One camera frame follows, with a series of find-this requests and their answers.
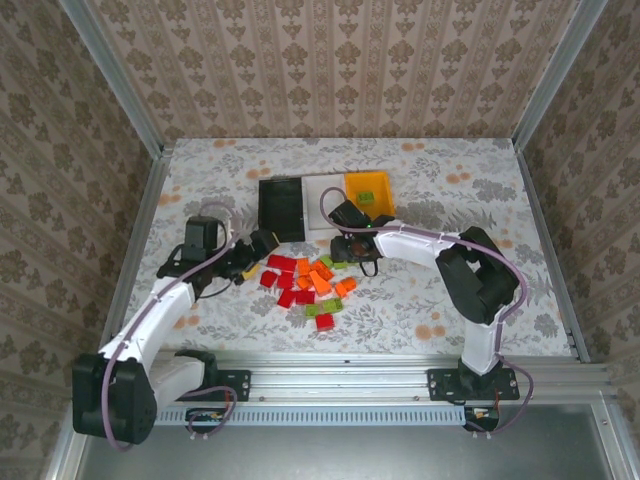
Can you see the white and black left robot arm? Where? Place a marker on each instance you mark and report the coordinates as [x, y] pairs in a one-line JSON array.
[[165, 310]]

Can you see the aluminum front frame bar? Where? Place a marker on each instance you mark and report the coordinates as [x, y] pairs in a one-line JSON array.
[[65, 462], [615, 450]]

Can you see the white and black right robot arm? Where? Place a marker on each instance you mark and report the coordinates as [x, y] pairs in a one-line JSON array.
[[410, 247]]

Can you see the white plastic container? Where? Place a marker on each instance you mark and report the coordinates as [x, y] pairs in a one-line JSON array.
[[316, 205]]

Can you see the grey metal sheet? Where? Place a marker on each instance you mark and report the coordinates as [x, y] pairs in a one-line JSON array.
[[350, 455]]

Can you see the black plastic container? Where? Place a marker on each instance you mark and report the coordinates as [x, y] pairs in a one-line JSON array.
[[282, 210]]

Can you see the orange lego brick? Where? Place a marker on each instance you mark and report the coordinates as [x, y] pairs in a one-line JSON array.
[[345, 287], [324, 269], [303, 266], [303, 282], [320, 284]]

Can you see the aluminum frame upright post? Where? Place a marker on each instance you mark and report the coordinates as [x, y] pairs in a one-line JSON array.
[[117, 80], [557, 75]]

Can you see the aluminum table side rail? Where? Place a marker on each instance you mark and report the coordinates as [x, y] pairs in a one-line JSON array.
[[550, 250], [137, 250]]

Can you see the aluminum base rail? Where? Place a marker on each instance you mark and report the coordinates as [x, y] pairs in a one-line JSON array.
[[340, 375]]

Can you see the red lego brick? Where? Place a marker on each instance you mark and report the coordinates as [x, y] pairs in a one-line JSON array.
[[269, 279], [287, 299], [325, 322], [282, 263], [305, 297], [286, 280]]

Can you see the orange plastic container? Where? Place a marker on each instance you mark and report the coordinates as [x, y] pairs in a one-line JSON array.
[[380, 187]]

